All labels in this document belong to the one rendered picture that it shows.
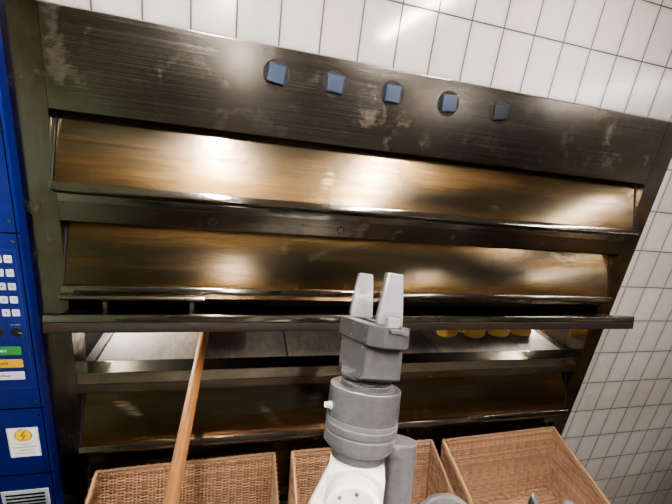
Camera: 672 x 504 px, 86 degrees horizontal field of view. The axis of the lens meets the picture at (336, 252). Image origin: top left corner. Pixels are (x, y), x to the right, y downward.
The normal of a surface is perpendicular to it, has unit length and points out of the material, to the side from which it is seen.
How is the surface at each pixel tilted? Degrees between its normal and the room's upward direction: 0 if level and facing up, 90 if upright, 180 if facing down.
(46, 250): 90
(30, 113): 90
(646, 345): 90
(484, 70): 90
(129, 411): 70
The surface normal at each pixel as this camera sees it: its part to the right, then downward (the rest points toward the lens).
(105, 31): 0.22, 0.32
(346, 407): -0.47, -0.15
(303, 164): 0.25, -0.02
